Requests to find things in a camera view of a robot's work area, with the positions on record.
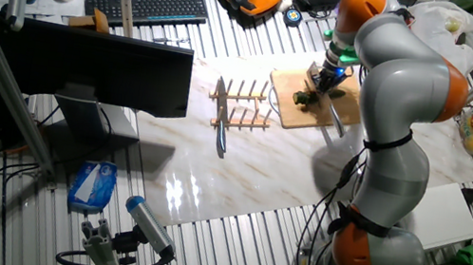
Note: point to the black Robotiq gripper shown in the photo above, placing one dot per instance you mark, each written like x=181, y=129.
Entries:
x=334, y=76

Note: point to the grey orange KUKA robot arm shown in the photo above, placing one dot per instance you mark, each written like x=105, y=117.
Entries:
x=401, y=97

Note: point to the short cucumber piece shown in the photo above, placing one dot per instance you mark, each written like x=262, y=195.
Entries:
x=312, y=98

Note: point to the cut cucumber segment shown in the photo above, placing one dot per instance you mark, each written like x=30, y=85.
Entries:
x=305, y=97

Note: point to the small green object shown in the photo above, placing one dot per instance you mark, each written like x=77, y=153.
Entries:
x=327, y=33

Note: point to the round black blue disc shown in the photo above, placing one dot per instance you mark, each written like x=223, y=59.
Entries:
x=292, y=17

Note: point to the wooden peg knife rack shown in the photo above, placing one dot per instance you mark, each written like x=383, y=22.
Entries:
x=240, y=125

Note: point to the pointed steel kitchen knife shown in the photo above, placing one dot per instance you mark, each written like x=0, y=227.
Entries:
x=223, y=106

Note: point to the white plastic bag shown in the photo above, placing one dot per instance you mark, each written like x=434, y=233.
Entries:
x=445, y=37

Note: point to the white flat box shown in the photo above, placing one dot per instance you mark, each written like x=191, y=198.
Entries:
x=443, y=220

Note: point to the black computer keyboard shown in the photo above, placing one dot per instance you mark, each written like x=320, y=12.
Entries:
x=147, y=7

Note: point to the black computer monitor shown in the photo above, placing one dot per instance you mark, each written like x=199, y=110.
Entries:
x=93, y=65

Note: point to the brown cardboard piece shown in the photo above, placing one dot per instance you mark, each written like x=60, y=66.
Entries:
x=91, y=21

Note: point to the blue tissue pack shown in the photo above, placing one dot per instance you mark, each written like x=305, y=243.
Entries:
x=93, y=185

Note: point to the silver depth camera blue end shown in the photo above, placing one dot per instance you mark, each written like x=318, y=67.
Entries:
x=149, y=224

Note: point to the aluminium profile camera stand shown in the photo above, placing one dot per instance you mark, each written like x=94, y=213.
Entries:
x=99, y=249

